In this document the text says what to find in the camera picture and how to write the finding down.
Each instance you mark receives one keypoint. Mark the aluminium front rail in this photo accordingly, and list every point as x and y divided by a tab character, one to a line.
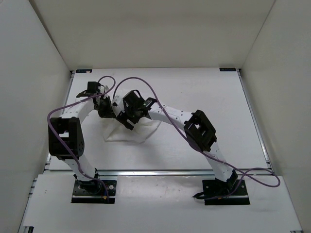
199	172

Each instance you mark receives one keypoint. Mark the white skirt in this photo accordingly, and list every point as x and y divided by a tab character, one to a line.
114	131

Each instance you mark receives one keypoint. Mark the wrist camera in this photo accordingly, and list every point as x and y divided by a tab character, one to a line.
148	103
86	94

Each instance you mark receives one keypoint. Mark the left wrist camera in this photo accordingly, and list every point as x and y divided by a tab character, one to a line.
86	94

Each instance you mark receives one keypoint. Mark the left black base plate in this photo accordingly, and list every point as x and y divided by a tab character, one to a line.
93	193

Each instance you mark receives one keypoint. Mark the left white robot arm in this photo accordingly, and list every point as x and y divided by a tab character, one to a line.
66	141

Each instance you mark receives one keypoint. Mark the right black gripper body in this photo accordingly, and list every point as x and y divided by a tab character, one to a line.
128	114

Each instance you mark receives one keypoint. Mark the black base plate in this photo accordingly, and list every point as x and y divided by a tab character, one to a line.
214	194
93	193

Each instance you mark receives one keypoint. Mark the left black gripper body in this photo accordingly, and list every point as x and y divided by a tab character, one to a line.
105	108

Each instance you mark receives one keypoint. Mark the right blue corner label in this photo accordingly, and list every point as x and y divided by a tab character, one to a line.
227	69

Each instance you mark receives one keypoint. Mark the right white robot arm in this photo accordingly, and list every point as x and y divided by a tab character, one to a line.
196	128

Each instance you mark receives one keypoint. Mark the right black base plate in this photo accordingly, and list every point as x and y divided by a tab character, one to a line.
214	194

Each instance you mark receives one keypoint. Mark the left blue corner label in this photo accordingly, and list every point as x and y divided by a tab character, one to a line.
83	71

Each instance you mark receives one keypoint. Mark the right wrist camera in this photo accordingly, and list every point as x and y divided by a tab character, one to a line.
148	103

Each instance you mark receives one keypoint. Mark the blue corner label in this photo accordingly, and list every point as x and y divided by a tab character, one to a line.
227	69
83	71

